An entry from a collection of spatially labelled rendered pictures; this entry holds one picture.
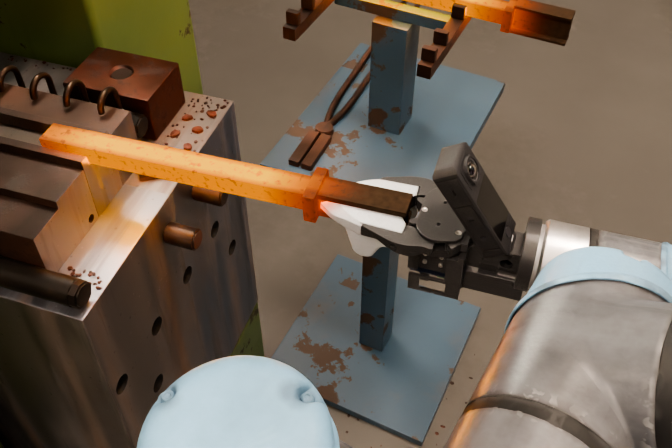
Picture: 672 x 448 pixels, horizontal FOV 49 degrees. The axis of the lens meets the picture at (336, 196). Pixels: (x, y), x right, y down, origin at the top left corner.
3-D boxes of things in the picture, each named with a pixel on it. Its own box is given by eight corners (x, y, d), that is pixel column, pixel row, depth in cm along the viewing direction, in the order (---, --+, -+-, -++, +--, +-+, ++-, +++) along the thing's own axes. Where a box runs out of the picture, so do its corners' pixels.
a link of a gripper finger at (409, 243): (357, 246, 71) (448, 264, 69) (357, 236, 70) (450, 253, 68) (368, 211, 74) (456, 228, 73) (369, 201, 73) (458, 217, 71)
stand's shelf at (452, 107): (503, 90, 141) (505, 82, 140) (427, 231, 116) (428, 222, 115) (360, 50, 151) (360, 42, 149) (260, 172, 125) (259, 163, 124)
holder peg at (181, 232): (204, 239, 91) (201, 224, 89) (194, 255, 89) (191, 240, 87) (174, 231, 92) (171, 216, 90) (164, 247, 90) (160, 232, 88)
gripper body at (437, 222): (399, 288, 75) (520, 318, 72) (403, 231, 69) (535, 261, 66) (417, 234, 80) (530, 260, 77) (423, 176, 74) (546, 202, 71)
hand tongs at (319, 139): (408, -7, 163) (408, -12, 162) (426, -3, 161) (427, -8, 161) (288, 164, 124) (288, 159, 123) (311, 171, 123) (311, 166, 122)
